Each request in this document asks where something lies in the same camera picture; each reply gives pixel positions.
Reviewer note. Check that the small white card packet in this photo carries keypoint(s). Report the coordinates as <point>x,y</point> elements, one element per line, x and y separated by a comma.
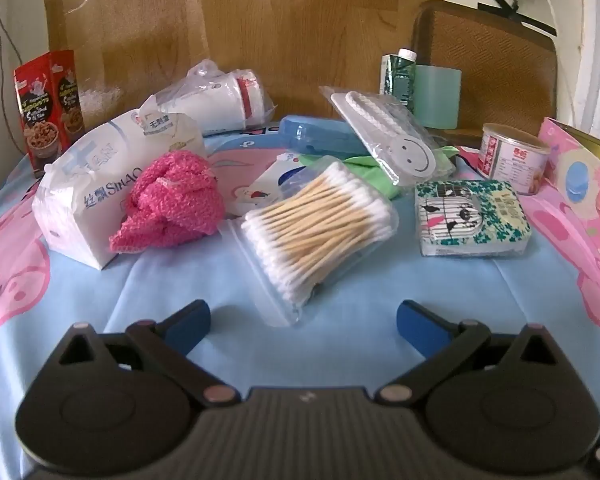
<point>267,185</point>

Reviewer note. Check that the bagged white paper cups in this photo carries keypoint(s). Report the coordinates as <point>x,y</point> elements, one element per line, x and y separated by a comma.
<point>215,102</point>

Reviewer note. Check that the blue plastic case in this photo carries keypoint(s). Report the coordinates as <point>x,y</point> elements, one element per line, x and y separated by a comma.
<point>320,132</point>

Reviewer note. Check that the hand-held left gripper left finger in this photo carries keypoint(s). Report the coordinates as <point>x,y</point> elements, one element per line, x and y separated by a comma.
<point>190,324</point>

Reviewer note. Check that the pink knitted cloth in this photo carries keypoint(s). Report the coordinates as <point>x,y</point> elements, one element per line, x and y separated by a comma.
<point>172,200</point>

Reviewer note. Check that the bird cage printed tissue pack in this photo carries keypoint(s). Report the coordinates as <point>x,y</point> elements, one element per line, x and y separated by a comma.
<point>472,217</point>

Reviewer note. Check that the tin can with red label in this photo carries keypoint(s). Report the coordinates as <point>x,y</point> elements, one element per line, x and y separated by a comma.
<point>512,160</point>

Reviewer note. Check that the wooden headboard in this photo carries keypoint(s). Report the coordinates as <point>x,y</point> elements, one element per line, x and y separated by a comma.
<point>230,25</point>

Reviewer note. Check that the red snack packet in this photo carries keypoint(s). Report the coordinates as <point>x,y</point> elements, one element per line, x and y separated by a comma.
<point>36,120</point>
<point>67,100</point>

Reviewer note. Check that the white smiley comb in bag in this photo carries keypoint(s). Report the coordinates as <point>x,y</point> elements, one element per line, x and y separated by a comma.
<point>385,130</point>

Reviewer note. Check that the black bracket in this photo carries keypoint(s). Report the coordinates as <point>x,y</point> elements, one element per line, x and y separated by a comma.
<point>510,7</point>

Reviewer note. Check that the white tissue pack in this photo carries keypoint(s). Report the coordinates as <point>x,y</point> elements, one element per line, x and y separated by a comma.
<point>80,195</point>

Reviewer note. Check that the pink box with gold inside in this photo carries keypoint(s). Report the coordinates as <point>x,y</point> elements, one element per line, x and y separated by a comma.
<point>580,170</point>

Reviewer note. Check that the teal cup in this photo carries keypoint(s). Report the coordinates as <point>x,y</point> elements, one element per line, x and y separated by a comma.
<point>437,95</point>

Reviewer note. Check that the brown chair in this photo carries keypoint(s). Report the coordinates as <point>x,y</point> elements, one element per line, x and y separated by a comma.
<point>500,65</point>

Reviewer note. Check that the green drink carton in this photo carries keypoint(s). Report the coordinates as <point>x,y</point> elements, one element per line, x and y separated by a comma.
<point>396,77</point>

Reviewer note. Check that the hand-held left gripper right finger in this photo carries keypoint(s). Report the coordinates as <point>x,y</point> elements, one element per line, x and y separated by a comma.
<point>420,325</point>

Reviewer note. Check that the white framed glass door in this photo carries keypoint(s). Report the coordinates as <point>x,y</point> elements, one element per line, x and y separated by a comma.
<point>585,45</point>

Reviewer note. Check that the bag of cotton swabs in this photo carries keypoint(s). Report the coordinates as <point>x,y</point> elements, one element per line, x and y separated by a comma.
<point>315,220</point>

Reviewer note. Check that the green cloth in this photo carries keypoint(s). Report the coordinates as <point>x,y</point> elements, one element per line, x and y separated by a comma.
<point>375,180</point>

